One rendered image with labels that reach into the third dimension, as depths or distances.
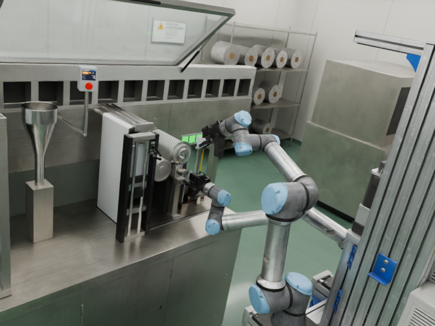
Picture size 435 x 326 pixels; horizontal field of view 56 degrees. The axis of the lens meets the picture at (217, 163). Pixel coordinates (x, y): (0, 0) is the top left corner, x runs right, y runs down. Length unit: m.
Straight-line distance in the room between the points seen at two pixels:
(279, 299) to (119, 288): 0.75
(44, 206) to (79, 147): 0.42
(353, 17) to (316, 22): 0.62
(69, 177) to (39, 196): 0.39
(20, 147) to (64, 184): 0.33
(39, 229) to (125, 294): 0.50
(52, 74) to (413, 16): 5.14
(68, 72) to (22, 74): 0.21
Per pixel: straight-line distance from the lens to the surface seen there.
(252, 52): 5.80
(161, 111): 2.50
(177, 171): 2.22
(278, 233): 1.59
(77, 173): 2.34
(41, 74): 2.10
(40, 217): 2.03
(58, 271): 1.90
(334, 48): 6.84
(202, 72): 2.64
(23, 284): 1.86
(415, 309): 1.64
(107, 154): 2.18
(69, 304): 1.93
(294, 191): 1.55
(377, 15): 6.58
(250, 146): 1.83
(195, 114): 2.68
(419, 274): 1.64
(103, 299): 2.02
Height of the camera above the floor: 2.05
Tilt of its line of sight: 21 degrees down
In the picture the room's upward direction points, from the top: 10 degrees clockwise
